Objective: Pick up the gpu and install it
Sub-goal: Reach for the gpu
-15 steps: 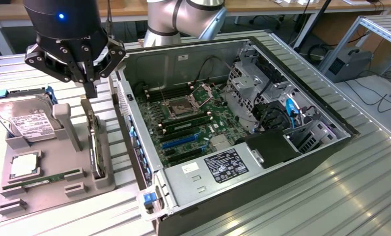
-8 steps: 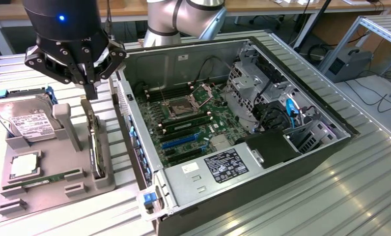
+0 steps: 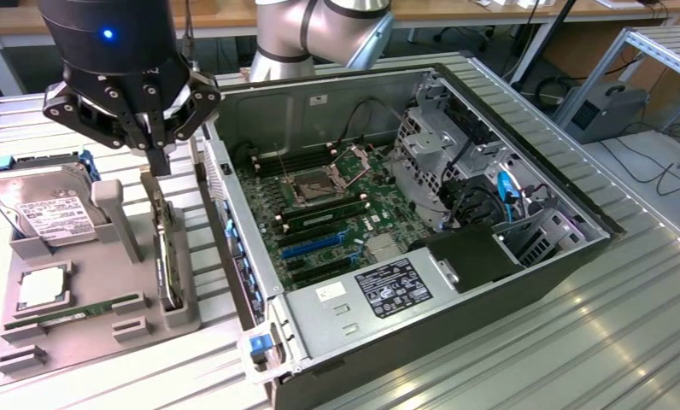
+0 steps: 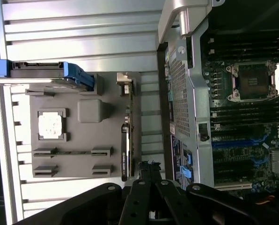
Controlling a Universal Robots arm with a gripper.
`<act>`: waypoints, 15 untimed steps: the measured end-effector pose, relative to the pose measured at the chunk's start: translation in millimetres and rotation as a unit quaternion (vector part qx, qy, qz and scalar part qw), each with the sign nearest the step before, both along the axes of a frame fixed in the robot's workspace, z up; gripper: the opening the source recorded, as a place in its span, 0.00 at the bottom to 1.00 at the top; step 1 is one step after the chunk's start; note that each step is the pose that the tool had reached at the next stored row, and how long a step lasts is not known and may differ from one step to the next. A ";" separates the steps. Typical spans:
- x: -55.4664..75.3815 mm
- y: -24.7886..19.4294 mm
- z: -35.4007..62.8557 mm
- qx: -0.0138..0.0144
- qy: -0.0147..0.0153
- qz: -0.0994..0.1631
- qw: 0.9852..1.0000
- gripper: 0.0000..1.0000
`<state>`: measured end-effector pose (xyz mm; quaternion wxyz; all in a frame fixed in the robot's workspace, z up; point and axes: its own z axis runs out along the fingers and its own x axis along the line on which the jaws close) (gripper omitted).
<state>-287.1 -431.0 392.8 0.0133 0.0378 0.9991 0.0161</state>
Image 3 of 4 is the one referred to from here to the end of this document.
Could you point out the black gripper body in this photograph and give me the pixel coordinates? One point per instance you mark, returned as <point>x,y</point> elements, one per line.
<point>111,51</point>

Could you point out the green graphics card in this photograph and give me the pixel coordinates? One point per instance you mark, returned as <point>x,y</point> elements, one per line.
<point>166,256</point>

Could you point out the thin locking lever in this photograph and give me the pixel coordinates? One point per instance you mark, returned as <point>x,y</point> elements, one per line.
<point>284,166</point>

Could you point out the silver hard disk drive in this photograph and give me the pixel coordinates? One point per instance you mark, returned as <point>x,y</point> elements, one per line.
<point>43,200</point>

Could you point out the CPU socket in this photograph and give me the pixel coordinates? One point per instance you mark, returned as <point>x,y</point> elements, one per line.
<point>315,188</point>

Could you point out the silver socket cover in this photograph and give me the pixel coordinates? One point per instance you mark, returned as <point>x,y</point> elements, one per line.
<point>351,162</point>

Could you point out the green RAM stick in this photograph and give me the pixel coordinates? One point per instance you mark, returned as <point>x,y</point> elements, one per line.
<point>98,306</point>
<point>324,217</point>

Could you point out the long black expansion slot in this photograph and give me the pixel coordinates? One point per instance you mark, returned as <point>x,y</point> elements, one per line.
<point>316,281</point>
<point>319,270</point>
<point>311,238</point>

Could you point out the green motherboard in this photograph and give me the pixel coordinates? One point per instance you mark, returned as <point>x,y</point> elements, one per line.
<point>374,200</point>

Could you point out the grey parts rack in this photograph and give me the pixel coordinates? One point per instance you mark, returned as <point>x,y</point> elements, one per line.
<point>88,273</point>

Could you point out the silver disk bay cage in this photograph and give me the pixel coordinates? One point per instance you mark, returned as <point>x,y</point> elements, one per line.
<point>425,145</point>

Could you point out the blue expansion slot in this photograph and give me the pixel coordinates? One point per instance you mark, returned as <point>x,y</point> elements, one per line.
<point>311,250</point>

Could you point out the short black expansion slot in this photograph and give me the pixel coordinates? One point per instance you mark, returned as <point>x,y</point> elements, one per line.
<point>295,265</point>

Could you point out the silver CPU chip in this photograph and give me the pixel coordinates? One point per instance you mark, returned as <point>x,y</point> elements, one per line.
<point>41,288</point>

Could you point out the silver finned heatsink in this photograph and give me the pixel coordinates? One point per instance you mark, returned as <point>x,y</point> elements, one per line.
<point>382,248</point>

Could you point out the black office chair base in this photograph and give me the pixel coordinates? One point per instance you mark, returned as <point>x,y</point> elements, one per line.
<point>477,32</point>

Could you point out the silver power supply unit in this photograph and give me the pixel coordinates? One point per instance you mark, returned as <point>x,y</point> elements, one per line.
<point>339,324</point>

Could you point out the blue case latch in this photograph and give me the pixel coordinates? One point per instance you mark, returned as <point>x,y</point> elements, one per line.
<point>259,345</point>

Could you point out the black plastic cover box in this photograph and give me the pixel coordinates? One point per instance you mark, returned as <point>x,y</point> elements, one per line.
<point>470,260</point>

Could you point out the black slanted pole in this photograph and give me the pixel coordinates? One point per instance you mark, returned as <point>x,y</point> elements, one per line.
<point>563,13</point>

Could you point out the perforated silver disk bay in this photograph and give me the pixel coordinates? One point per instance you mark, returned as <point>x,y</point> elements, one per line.
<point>539,239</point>

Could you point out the open PC case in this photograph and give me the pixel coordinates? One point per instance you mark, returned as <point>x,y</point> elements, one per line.
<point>459,329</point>

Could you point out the wooden desk white frame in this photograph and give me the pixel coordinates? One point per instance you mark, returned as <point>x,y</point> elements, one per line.
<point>459,15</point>
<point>3,25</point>

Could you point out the aluminium profile frame table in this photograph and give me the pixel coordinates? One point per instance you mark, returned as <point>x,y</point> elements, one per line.
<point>667,47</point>

